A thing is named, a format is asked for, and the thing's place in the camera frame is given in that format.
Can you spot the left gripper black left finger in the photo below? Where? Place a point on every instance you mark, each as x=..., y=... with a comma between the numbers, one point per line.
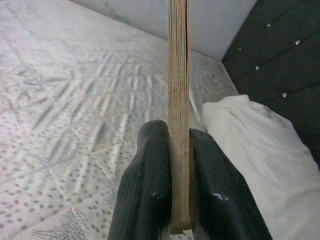
x=147, y=187

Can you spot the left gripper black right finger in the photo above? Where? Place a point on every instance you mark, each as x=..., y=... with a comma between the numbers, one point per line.
x=220, y=200

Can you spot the yellow bordered blue board book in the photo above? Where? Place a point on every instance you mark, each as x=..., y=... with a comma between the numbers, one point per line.
x=178, y=100

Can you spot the white pillow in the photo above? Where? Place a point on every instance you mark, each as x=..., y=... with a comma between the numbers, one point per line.
x=262, y=162

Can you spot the white quilted mattress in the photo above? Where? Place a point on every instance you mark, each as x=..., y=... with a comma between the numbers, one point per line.
x=62, y=100

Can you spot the black tufted headboard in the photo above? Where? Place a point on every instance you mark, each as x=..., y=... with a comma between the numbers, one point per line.
x=275, y=50

